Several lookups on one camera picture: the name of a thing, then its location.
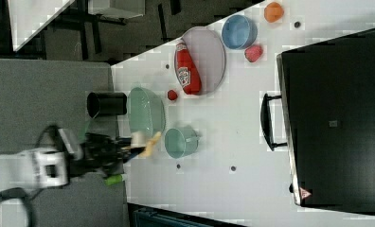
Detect green mug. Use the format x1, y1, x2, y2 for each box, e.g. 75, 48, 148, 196
165, 126, 200, 159

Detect large plush strawberry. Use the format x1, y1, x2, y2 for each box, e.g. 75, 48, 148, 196
244, 44, 263, 62

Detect green colander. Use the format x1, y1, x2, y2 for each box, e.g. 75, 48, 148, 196
128, 87, 166, 138

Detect black toaster oven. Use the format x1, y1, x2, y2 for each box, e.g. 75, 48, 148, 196
276, 28, 375, 216

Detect small red plush strawberry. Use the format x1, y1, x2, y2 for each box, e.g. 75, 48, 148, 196
167, 90, 178, 101

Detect blue bowl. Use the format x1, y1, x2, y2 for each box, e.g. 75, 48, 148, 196
222, 15, 258, 50

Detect lime green object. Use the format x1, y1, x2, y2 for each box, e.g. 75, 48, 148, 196
104, 174, 128, 185

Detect orange plush fruit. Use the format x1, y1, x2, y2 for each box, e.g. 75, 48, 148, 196
264, 2, 284, 23

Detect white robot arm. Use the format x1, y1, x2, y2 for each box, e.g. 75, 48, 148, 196
0, 126, 147, 191

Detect blue table frame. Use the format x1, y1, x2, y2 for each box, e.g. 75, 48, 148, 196
128, 202, 243, 227

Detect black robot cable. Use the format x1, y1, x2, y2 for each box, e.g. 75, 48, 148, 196
0, 187, 37, 227

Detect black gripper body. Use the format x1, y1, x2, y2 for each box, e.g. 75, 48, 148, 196
70, 132, 123, 177

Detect plush peeled banana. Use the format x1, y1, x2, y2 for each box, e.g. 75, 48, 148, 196
125, 131, 162, 158

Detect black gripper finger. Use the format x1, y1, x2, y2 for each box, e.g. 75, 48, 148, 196
117, 137, 136, 148
122, 151, 140, 163

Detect grey round plate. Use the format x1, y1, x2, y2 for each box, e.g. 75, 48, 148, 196
180, 26, 226, 96

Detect plush red ketchup bottle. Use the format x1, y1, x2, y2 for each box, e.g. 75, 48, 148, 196
176, 41, 202, 95

